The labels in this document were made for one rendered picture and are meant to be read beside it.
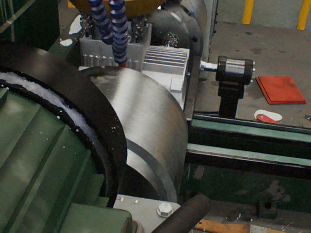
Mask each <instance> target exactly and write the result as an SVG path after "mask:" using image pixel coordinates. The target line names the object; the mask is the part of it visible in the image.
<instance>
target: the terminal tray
mask: <svg viewBox="0 0 311 233"><path fill-rule="evenodd" d="M131 22H132V21H127V25H128V46H127V50H126V51H127V53H126V54H127V56H128V60H127V61H126V68H129V69H132V70H135V71H138V72H141V73H142V65H143V60H144V57H145V55H146V51H147V49H148V47H149V46H150V45H151V34H152V24H150V23H146V26H144V31H143V32H142V35H141V37H140V38H139V43H136V38H135V37H134V36H133V32H132V29H131ZM101 36H102V34H100V33H99V31H98V27H97V26H96V23H95V20H94V19H93V27H91V31H90V32H89V37H86V33H85V32H83V34H82V35H81V37H80V38H79V41H80V57H81V67H95V66H118V63H116V62H115V61H114V55H113V53H112V45H106V44H105V43H104V42H103V41H102V40H101ZM131 36H132V37H131Z"/></svg>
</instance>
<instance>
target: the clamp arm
mask: <svg viewBox="0 0 311 233"><path fill-rule="evenodd" d="M201 63H205V62H202V57H200V56H194V57H193V61H192V65H191V71H190V72H188V74H187V83H188V88H187V93H186V98H185V104H184V109H183V112H184V114H185V117H186V120H187V124H188V131H189V132H190V131H191V124H192V118H193V112H194V106H195V99H196V93H197V87H198V81H199V74H200V71H203V70H204V68H201V67H204V66H205V65H204V64H201Z"/></svg>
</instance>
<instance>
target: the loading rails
mask: <svg viewBox="0 0 311 233"><path fill-rule="evenodd" d="M179 195H182V196H185V199H184V203H186V202H187V201H189V200H190V199H191V198H193V197H194V196H196V195H205V196H206V197H207V198H209V199H210V200H221V201H228V202H234V203H241V204H248V205H254V206H257V216H258V217H265V218H271V219H275V218H276V216H277V209H283V210H289V211H299V212H305V213H311V128H307V127H300V126H293V125H286V124H278V123H271V122H264V121H256V120H249V119H242V118H234V117H226V116H216V115H209V114H201V113H193V118H192V124H191V131H190V132H189V136H188V143H187V149H186V156H185V161H184V167H183V174H182V180H181V186H180V192H179Z"/></svg>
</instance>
